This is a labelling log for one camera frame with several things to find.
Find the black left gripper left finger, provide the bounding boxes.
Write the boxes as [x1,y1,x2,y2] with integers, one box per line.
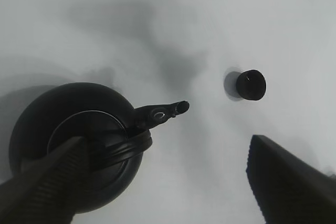
[1,137,89,223]

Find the small black teacup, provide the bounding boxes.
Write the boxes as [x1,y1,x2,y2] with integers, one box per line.
[236,70,266,101]

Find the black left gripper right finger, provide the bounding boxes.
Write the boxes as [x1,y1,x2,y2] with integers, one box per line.
[246,135,335,224]

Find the black teapot with handle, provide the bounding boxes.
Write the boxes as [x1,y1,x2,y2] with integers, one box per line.
[9,82,190,213]

